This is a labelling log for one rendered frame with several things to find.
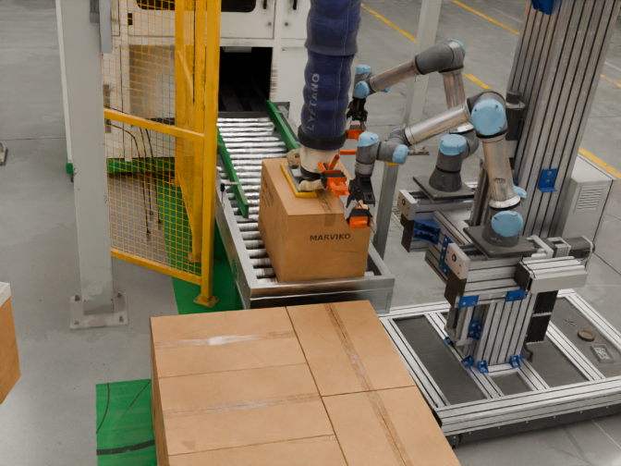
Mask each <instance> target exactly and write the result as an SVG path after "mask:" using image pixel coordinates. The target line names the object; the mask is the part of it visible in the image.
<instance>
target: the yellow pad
mask: <svg viewBox="0 0 621 466"><path fill-rule="evenodd" d="M280 166H281V168H282V170H283V172H284V174H285V176H286V180H287V182H288V184H289V186H290V188H291V189H292V191H293V193H294V195H295V197H296V198H316V197H317V194H316V192H315V190H301V189H300V187H299V186H300V183H301V181H303V180H307V181H309V179H308V178H293V176H292V174H291V172H290V170H291V169H300V164H297V165H296V166H289V165H288V164H281V165H280Z"/></svg>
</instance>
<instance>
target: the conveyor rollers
mask: <svg viewBox="0 0 621 466"><path fill-rule="evenodd" d="M217 126H218V128H219V130H220V133H221V135H222V138H223V140H224V143H225V147H226V149H227V151H228V153H229V155H230V158H231V160H232V163H233V165H234V168H235V169H236V172H237V176H238V178H239V181H240V183H241V186H242V188H243V190H244V192H245V195H246V197H247V200H248V202H249V205H250V209H249V218H243V215H242V213H241V211H240V208H239V206H238V203H237V199H236V196H235V193H234V192H233V189H232V186H231V185H225V192H226V194H227V197H228V200H229V202H230V205H231V207H232V210H233V213H234V216H235V218H236V220H237V225H238V228H239V231H240V233H241V236H242V238H243V241H244V244H245V246H246V249H247V252H248V255H249V258H250V261H251V264H252V267H253V269H254V272H255V275H256V277H257V280H258V282H259V284H270V283H279V282H278V280H277V277H276V274H275V272H274V268H273V266H272V263H271V260H270V258H269V255H268V253H267V250H266V248H265V246H264V243H263V240H262V236H261V233H260V231H259V229H258V219H259V204H260V189H261V174H262V159H265V158H286V155H287V154H288V152H289V150H288V149H287V147H286V145H285V143H284V141H283V139H282V138H281V136H280V134H279V132H278V131H277V129H276V127H275V125H274V123H273V121H272V120H271V119H270V118H269V117H218V118H217ZM216 166H217V169H218V171H219V174H220V177H221V180H222V182H230V181H229V178H228V176H227V173H226V171H225V167H224V165H223V162H222V159H221V157H220V154H219V152H218V150H217V149H216ZM368 269H369V266H368V263H366V269H365V276H374V273H373V271H370V272H367V271H368ZM262 278H263V279H262Z"/></svg>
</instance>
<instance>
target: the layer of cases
mask: <svg viewBox="0 0 621 466"><path fill-rule="evenodd" d="M150 324H151V369H152V400H153V408H154V416H155V424H156V433H157V440H158V448H159V456H160V464H161V466H461V465H460V463H459V461H458V459H457V457H456V455H455V453H454V451H453V449H452V448H451V447H450V445H449V443H448V442H447V440H446V438H445V436H444V434H443V432H442V430H441V428H440V427H439V425H438V423H437V422H436V420H435V419H434V417H433V415H432V412H431V411H430V409H429V407H428V405H427V404H426V402H425V400H424V398H423V396H422V395H421V393H420V391H419V389H418V388H417V387H416V384H415V382H414V381H413V379H412V377H411V375H410V373H409V372H408V369H407V367H406V366H405V364H404V363H403V361H402V359H401V358H400V356H399V354H398V352H397V350H396V348H395V346H394V344H393V343H392V341H391V339H390V337H389V336H388V335H387V333H386V331H385V329H384V327H383V325H382V323H381V321H380V320H379V318H378V316H377V314H376V312H375V311H374V309H373V308H372V306H371V304H370V302H369V301H368V300H356V301H345V302H333V303H322V304H310V305H299V306H286V307H275V308H263V309H252V310H240V311H229V312H217V313H194V314H183V315H171V316H160V317H151V318H150Z"/></svg>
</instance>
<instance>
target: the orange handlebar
mask: <svg viewBox="0 0 621 466"><path fill-rule="evenodd" d="M354 154H357V150H340V155H354ZM318 166H319V168H320V169H321V171H322V172H323V171H324V170H326V169H325V167H324V166H323V163H322V162H319V163H318ZM338 185H339V186H336V185H335V184H334V182H331V183H330V186H331V188H332V190H333V191H332V193H333V194H334V196H335V197H337V199H338V197H339V196H341V195H349V192H348V187H347V185H344V183H343V182H339V183H338ZM366 224H367V221H355V222H354V223H353V225H354V226H356V227H364V226H366Z"/></svg>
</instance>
